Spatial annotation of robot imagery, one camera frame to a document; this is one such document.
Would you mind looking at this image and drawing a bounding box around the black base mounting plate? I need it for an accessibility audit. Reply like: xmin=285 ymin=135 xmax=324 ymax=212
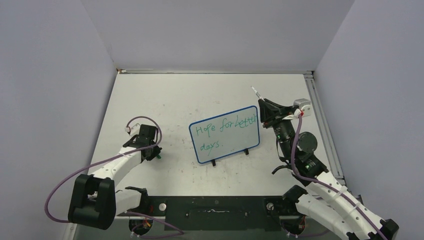
xmin=134 ymin=195 xmax=305 ymax=232

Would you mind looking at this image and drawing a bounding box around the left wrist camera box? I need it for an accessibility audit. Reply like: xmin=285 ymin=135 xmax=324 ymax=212
xmin=124 ymin=123 xmax=141 ymax=137

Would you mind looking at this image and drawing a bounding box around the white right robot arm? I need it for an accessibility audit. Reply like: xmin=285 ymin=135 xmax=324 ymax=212
xmin=258 ymin=97 xmax=400 ymax=240

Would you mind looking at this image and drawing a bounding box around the aluminium table edge rail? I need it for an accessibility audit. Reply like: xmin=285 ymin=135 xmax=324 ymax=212
xmin=117 ymin=69 xmax=313 ymax=75

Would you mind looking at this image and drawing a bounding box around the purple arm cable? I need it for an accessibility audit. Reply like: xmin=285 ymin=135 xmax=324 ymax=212
xmin=281 ymin=110 xmax=388 ymax=240
xmin=43 ymin=115 xmax=185 ymax=239

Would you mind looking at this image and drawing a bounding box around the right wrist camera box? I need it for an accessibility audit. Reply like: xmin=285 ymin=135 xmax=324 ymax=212
xmin=293 ymin=98 xmax=313 ymax=117

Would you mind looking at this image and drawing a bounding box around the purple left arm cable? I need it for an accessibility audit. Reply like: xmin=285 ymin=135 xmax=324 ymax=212
xmin=43 ymin=115 xmax=185 ymax=239

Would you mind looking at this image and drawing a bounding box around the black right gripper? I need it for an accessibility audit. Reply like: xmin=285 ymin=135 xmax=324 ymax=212
xmin=259 ymin=98 xmax=297 ymax=158

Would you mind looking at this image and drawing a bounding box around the white whiteboard marker pen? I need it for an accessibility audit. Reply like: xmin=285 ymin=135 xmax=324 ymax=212
xmin=251 ymin=86 xmax=264 ymax=101

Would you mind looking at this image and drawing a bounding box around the aluminium frame rail right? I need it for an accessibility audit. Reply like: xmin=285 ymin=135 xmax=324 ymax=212
xmin=303 ymin=71 xmax=346 ymax=185

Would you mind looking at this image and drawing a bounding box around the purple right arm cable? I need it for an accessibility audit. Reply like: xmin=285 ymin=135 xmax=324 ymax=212
xmin=281 ymin=110 xmax=388 ymax=240

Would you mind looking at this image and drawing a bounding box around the blue framed whiteboard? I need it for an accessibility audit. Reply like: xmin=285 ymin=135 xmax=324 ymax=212
xmin=188 ymin=105 xmax=261 ymax=164

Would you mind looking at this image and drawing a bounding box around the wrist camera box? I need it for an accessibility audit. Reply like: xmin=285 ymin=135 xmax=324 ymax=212
xmin=293 ymin=98 xmax=313 ymax=117
xmin=124 ymin=123 xmax=141 ymax=137

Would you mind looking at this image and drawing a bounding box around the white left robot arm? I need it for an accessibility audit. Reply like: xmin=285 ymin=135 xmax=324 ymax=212
xmin=67 ymin=124 xmax=162 ymax=230

